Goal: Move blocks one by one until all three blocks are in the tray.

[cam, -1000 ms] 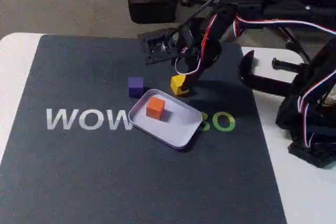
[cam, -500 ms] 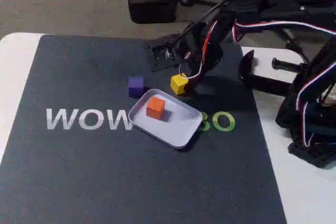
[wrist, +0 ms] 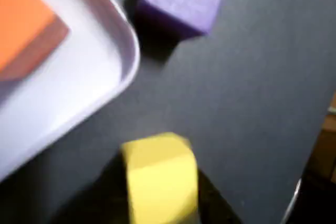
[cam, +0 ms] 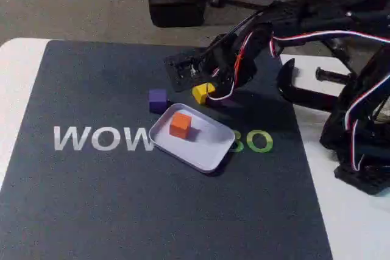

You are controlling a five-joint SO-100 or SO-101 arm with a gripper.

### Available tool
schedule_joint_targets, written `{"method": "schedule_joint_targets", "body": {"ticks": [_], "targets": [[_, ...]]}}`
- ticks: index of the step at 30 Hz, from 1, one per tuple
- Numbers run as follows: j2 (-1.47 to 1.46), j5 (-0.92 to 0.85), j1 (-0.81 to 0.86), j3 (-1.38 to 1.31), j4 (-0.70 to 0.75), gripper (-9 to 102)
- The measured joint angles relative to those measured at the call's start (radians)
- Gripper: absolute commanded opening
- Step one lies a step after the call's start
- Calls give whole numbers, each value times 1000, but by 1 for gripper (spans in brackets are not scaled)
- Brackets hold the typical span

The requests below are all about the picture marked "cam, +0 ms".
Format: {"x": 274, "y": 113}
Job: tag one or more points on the yellow block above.
{"x": 200, "y": 93}

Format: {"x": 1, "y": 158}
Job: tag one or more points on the purple block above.
{"x": 158, "y": 101}

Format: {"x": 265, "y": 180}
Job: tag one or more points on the white metal tray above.
{"x": 198, "y": 150}

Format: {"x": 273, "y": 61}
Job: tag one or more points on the orange block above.
{"x": 180, "y": 126}

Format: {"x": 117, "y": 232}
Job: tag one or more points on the black C-clamp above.
{"x": 289, "y": 89}

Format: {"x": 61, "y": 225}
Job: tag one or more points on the dark mat with WOW print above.
{"x": 122, "y": 205}

